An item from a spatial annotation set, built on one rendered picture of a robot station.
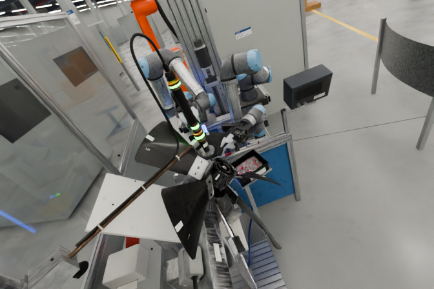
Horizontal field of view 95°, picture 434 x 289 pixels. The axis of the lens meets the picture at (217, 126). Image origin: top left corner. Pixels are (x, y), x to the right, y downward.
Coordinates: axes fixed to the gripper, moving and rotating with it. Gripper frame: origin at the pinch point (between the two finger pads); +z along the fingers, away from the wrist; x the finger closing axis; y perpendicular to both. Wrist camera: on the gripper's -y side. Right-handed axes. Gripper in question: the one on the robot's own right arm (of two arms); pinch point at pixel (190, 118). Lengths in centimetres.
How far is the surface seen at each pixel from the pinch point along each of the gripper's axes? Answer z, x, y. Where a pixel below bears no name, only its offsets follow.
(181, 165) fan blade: 2.8, 12.3, 16.8
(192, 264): 33, 22, 31
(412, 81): -34, -194, 86
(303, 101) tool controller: -23, -70, 38
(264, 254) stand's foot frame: -2, -4, 139
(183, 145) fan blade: -3.1, 8.1, 12.0
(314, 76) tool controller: -20, -77, 23
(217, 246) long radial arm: 30.2, 13.0, 35.6
